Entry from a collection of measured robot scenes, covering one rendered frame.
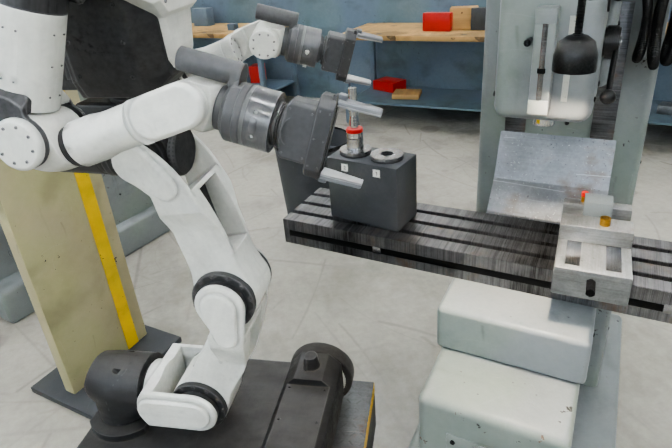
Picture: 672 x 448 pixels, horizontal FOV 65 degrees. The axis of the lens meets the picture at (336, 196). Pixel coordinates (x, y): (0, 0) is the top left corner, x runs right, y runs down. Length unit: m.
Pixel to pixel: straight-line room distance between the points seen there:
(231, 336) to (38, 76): 0.64
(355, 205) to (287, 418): 0.59
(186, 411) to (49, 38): 0.91
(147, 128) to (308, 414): 0.95
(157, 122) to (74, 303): 1.78
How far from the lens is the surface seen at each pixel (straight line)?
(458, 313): 1.31
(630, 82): 1.67
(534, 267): 1.35
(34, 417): 2.69
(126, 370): 1.51
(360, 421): 1.72
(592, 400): 2.16
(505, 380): 1.33
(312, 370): 1.57
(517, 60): 1.20
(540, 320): 1.32
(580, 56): 1.00
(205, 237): 1.13
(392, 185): 1.40
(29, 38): 0.86
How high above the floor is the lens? 1.69
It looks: 26 degrees down
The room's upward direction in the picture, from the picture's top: 4 degrees counter-clockwise
